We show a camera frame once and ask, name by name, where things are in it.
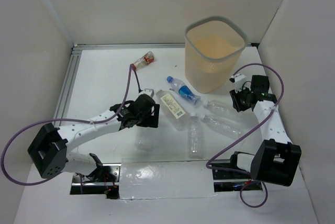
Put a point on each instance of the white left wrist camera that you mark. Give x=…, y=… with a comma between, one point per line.
x=147, y=91

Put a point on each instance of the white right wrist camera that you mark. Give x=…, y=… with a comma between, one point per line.
x=238, y=81

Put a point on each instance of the clear crushed plastic bottle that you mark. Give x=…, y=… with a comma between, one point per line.
x=222, y=126

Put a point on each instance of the white label clear bottle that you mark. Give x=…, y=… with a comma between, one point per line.
x=173, y=110

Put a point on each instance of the clear bottle white cap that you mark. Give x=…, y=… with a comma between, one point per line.
x=145, y=139

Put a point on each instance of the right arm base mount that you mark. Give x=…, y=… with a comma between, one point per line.
x=228, y=181

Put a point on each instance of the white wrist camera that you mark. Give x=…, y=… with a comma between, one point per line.
x=238, y=81
x=147, y=91

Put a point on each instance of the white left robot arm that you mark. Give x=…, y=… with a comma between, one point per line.
x=52, y=150

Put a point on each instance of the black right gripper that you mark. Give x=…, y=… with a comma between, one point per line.
x=235, y=97

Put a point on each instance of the blue label plastic bottle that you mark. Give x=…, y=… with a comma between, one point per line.
x=182, y=89

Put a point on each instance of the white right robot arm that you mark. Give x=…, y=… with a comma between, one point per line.
x=277, y=159

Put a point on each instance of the red cap small bottle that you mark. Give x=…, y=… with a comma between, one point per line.
x=143, y=61

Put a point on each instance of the clear upright-lying bottle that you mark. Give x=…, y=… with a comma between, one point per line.
x=195, y=137

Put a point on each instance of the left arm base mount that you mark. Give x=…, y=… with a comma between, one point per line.
x=105, y=182

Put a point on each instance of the beige ribbed plastic bin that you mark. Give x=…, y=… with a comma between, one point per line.
x=212, y=48

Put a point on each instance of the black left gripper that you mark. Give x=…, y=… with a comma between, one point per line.
x=151, y=116

